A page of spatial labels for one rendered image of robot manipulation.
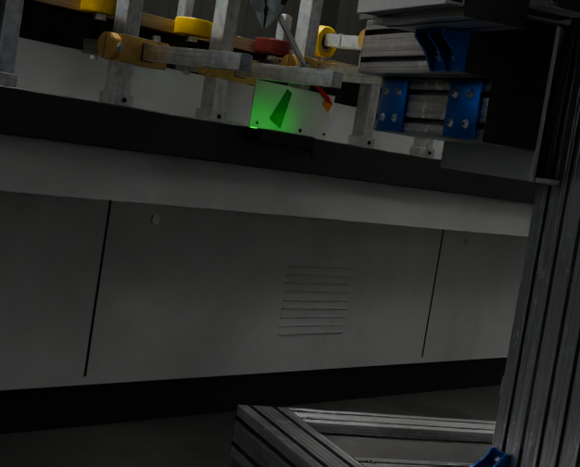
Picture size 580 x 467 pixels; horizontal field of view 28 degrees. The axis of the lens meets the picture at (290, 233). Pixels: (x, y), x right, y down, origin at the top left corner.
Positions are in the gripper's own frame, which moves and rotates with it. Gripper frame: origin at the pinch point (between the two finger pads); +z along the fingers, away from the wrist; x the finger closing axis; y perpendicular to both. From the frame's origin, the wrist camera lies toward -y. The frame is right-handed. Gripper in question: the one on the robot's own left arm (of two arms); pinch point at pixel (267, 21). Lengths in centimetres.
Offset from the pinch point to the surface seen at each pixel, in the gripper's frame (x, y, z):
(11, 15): -25, 49, 9
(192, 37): -19.3, -6.6, 4.4
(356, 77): 13.4, -20.5, 7.2
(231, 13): -7.3, 1.6, -0.6
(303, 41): 0.1, -20.9, 1.0
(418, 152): 17, -68, 20
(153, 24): -26.3, -1.9, 3.2
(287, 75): 7.9, 4.0, 10.3
